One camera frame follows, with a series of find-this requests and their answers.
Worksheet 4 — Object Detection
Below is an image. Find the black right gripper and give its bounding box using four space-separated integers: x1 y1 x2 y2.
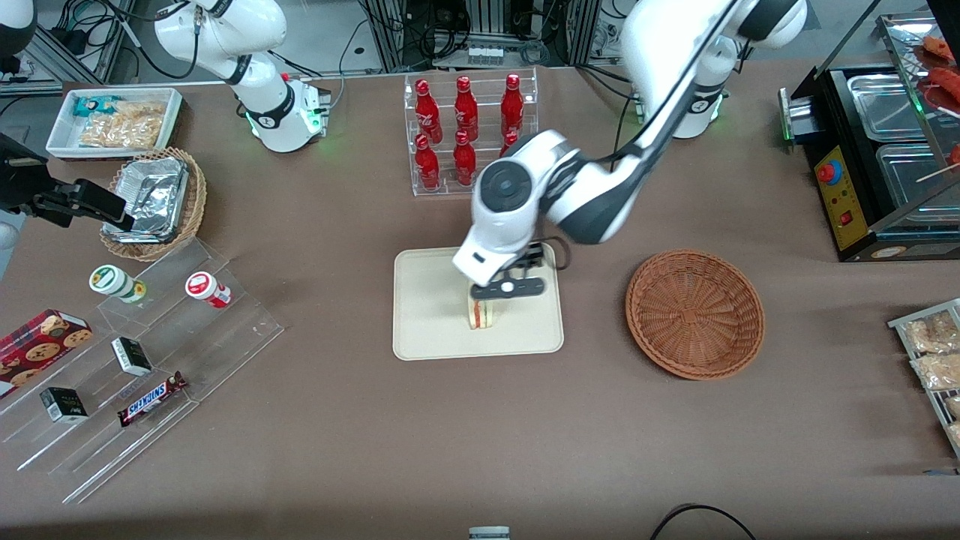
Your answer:
0 133 137 233

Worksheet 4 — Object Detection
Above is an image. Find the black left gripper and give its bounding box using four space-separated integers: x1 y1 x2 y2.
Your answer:
495 243 545 283

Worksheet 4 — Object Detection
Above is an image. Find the triangular sandwich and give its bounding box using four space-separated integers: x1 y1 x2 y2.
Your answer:
468 297 500 330

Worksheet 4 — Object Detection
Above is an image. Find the small wicker basket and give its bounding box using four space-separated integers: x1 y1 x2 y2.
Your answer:
99 147 208 263

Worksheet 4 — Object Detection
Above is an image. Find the cream plastic tray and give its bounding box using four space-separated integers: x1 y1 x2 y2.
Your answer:
392 244 565 362

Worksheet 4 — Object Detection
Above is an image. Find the large round wicker basket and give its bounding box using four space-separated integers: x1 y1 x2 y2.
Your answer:
625 248 766 381

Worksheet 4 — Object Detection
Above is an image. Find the tray of packaged snacks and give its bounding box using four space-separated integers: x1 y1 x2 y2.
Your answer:
888 298 960 461

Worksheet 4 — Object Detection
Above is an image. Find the aluminium foil container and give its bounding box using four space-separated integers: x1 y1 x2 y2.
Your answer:
102 157 189 243

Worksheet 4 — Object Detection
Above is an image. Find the white rectangular bin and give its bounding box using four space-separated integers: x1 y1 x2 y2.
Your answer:
46 87 184 161

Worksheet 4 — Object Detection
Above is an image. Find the green lid white cup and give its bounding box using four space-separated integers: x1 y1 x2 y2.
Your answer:
88 264 148 305

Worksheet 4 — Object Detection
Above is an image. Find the clear bag of chips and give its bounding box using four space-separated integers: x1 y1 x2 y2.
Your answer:
78 100 167 150

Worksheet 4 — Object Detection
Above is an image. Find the teal snack packet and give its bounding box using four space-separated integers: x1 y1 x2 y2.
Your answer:
72 94 122 119

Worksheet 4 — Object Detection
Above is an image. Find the red lid white bottle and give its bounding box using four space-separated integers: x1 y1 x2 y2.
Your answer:
184 271 233 310

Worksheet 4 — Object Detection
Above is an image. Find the red cookie box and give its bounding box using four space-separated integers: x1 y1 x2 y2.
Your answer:
0 308 94 399

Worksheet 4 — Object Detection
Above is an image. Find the small black carton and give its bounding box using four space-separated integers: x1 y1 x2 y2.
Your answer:
110 336 154 377
39 386 89 425

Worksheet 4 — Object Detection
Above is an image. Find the clear acrylic bottle rack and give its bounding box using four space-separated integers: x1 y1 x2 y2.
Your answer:
404 67 539 198

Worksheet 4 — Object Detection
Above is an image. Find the clear acrylic stepped shelf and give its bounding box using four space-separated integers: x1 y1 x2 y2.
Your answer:
0 238 285 506

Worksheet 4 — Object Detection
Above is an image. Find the Snickers chocolate bar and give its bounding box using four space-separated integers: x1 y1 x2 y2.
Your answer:
117 370 189 428

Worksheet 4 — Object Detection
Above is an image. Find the black food warmer machine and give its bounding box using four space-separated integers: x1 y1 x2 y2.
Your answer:
778 10 960 263

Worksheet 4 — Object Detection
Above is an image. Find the steel warmer pan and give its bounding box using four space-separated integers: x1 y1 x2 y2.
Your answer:
875 142 960 212
847 73 932 143

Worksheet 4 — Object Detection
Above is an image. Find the clear bag of snacks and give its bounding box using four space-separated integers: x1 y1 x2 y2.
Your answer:
910 352 960 392
901 310 960 355

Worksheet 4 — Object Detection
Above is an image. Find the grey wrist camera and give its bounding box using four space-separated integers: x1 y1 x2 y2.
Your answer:
470 277 546 301

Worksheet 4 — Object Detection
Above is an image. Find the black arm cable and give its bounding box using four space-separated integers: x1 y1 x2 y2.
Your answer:
543 0 743 272

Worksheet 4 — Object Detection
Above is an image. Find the black floor cable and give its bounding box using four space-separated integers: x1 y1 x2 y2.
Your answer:
649 503 759 540

